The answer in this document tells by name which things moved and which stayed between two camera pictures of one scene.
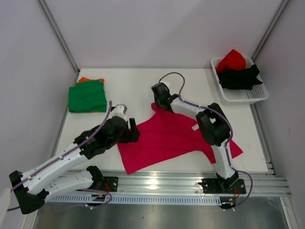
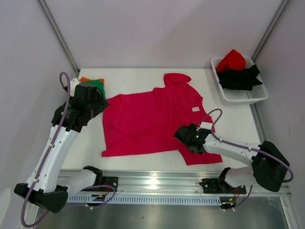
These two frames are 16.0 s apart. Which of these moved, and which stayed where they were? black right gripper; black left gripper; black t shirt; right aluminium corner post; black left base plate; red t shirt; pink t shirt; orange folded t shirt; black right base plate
Moved: black left gripper; pink t shirt; black right gripper
Stayed: orange folded t shirt; black left base plate; right aluminium corner post; black right base plate; black t shirt; red t shirt
